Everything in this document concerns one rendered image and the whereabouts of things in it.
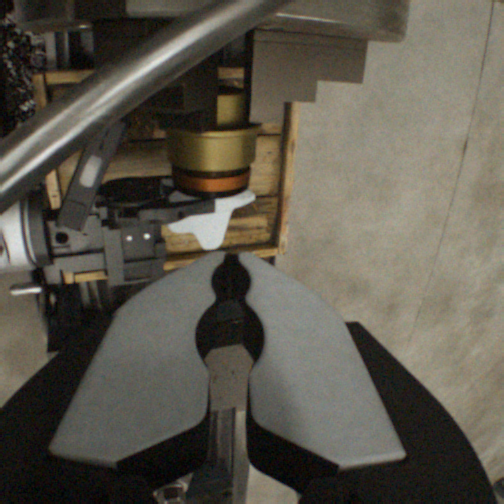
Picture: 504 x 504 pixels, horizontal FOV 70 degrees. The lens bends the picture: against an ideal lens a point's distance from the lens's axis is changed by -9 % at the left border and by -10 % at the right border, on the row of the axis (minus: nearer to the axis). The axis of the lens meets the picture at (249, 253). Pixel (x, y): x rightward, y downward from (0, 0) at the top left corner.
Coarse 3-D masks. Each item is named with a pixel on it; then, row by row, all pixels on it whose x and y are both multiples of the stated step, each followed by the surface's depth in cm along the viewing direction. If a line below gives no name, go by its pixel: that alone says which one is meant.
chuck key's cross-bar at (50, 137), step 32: (224, 0) 9; (256, 0) 9; (288, 0) 10; (160, 32) 9; (192, 32) 9; (224, 32) 9; (128, 64) 8; (160, 64) 8; (192, 64) 9; (64, 96) 8; (96, 96) 8; (128, 96) 8; (32, 128) 7; (64, 128) 8; (96, 128) 8; (0, 160) 7; (32, 160) 7; (64, 160) 8; (0, 192) 7
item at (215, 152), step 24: (240, 96) 33; (240, 120) 34; (168, 144) 34; (192, 144) 32; (216, 144) 32; (240, 144) 33; (192, 168) 33; (216, 168) 33; (240, 168) 36; (192, 192) 35; (216, 192) 35; (240, 192) 36
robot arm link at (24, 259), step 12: (24, 204) 32; (0, 216) 30; (12, 216) 30; (24, 216) 31; (0, 228) 30; (12, 228) 30; (24, 228) 31; (0, 240) 30; (12, 240) 30; (24, 240) 31; (0, 252) 30; (12, 252) 31; (24, 252) 31; (0, 264) 31; (12, 264) 32; (24, 264) 32; (36, 264) 34
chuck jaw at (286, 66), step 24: (264, 48) 31; (288, 48) 32; (312, 48) 32; (336, 48) 32; (360, 48) 33; (264, 72) 32; (288, 72) 33; (312, 72) 33; (336, 72) 33; (360, 72) 34; (264, 96) 33; (288, 96) 34; (312, 96) 34; (264, 120) 34
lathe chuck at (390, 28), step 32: (32, 0) 19; (64, 0) 18; (128, 0) 17; (160, 0) 17; (192, 0) 17; (320, 0) 18; (352, 0) 19; (384, 0) 21; (320, 32) 27; (352, 32) 23; (384, 32) 22
